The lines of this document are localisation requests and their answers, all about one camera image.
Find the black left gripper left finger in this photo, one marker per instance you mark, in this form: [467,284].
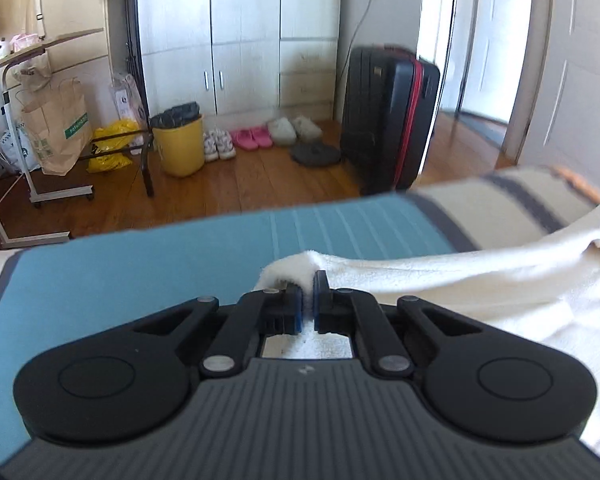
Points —
[121,383]

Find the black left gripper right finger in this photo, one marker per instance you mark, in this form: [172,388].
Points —
[482,381]

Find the white fleece zip jacket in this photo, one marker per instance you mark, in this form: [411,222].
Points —
[546,291]

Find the white metal side table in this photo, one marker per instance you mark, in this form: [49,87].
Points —
[36,197]

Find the yellow plastic bag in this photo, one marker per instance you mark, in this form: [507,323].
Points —
[108,143]

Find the yellow trash bin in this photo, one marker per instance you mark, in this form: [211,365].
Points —
[179,138]

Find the white patterned shoes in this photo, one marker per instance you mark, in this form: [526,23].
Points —
[218,145]

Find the pink slippers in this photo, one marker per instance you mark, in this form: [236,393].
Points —
[252,139]

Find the white room door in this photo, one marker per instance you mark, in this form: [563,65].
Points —
[565,125]

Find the clear plastic hanging bag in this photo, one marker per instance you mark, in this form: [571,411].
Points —
[127,100]

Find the brown paper bag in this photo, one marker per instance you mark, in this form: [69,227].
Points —
[57,125]

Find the dark round floor cushion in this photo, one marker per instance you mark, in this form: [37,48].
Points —
[315,155]

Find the grey fluffy slippers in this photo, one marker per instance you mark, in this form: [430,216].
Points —
[286,132]

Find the black red suitcase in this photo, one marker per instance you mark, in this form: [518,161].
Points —
[388,113]

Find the white wardrobe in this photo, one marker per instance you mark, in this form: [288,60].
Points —
[241,61]

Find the beige wooden cabinet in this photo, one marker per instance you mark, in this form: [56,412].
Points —
[87,59]

